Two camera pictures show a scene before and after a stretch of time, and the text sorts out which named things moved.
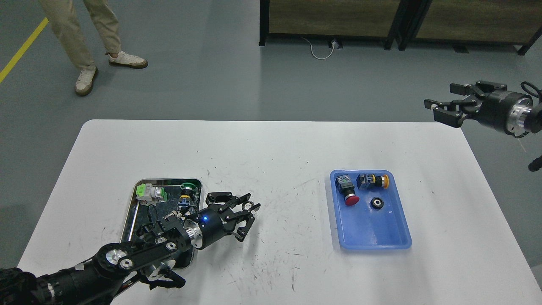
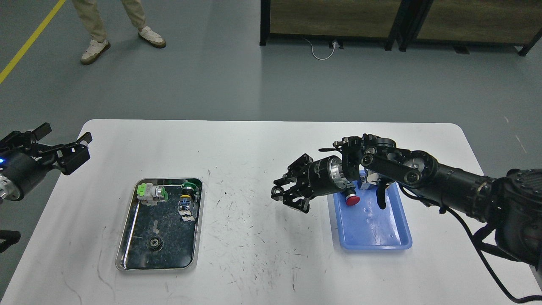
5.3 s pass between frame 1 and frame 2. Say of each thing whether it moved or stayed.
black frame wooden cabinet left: stayed
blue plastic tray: stayed
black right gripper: moved
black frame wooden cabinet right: stayed
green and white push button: stayed
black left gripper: moved
